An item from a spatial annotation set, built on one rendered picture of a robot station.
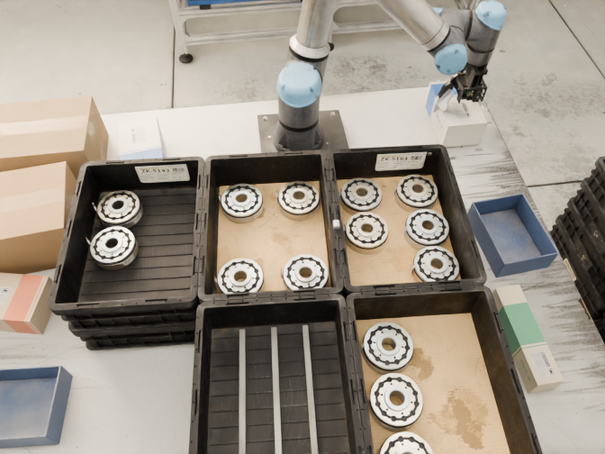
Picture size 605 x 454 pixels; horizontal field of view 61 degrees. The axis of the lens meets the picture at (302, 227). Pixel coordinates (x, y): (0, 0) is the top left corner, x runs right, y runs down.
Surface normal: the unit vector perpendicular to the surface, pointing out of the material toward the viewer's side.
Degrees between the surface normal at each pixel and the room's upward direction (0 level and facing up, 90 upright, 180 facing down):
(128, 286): 0
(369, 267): 0
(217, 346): 0
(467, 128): 90
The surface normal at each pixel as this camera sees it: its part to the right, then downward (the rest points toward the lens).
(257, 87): 0.00, -0.58
